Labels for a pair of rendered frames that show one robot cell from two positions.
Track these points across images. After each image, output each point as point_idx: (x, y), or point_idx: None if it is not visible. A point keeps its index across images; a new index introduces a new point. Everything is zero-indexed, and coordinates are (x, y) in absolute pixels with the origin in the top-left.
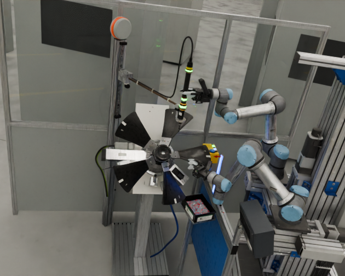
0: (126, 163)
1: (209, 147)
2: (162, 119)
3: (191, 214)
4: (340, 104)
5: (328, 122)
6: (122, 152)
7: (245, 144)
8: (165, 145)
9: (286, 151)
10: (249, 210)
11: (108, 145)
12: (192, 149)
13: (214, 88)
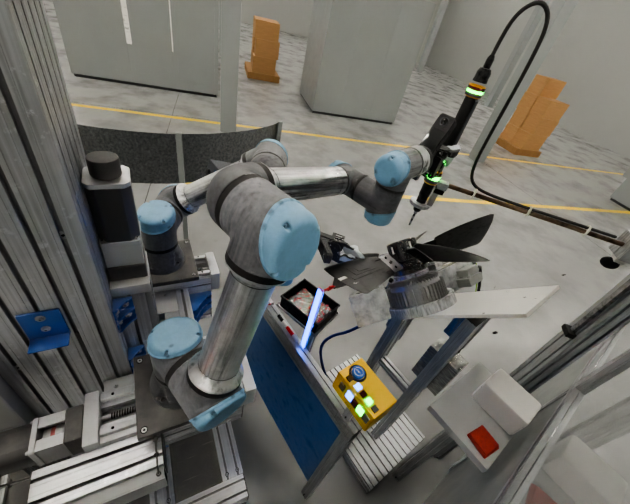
0: None
1: (374, 391)
2: (492, 309)
3: (310, 288)
4: (41, 15)
5: (65, 120)
6: (451, 262)
7: (281, 146)
8: (407, 239)
9: (161, 328)
10: None
11: (476, 263)
12: (378, 280)
13: None
